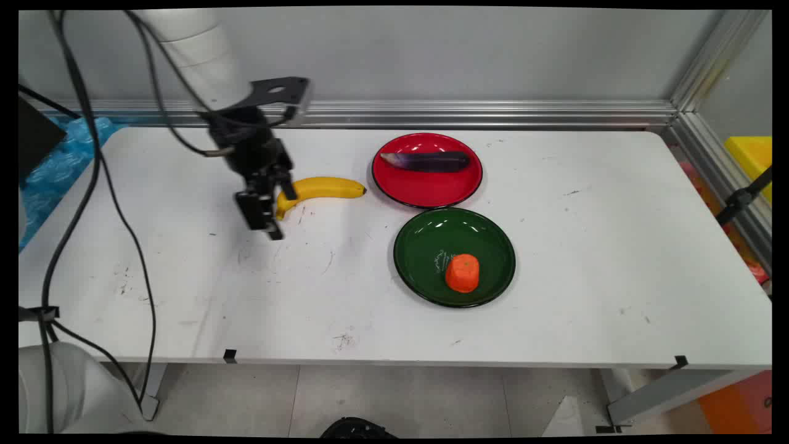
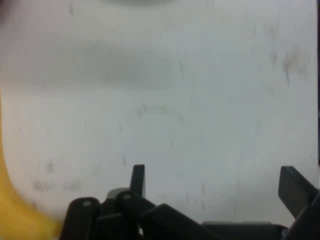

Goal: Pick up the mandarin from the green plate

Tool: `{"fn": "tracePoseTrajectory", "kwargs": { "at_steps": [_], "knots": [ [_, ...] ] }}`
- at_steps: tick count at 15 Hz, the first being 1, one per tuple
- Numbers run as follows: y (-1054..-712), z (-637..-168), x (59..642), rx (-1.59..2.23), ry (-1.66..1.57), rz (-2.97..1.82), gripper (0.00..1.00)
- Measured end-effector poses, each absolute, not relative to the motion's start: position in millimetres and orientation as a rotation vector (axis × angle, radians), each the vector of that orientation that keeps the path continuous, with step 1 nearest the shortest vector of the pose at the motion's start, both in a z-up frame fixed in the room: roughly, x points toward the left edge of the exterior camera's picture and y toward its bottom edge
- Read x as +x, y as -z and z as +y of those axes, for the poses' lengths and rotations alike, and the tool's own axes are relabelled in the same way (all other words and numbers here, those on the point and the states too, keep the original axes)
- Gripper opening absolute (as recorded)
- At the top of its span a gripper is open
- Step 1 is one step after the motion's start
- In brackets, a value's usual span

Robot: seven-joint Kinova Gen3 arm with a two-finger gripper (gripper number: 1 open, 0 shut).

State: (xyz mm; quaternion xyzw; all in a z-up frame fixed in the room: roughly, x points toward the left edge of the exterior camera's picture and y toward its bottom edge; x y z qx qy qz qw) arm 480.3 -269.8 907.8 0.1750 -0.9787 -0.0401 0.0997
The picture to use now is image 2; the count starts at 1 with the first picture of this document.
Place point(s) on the yellow banana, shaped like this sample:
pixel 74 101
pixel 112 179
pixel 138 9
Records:
pixel 15 207

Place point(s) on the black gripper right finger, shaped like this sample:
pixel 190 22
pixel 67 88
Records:
pixel 296 190

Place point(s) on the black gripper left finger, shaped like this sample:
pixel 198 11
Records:
pixel 125 207

